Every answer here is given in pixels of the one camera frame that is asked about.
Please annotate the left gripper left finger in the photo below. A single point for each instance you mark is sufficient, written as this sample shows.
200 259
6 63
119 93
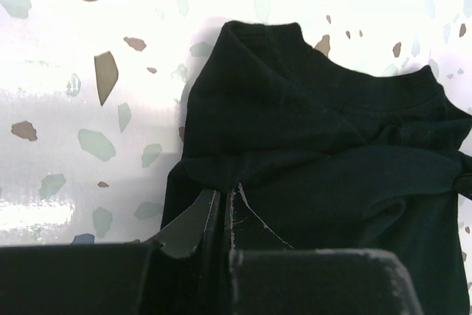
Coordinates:
174 272

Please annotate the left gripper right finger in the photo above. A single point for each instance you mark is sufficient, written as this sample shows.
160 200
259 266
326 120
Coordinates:
268 276

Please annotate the black t shirt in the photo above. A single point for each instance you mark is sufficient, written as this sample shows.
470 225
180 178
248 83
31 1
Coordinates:
328 157

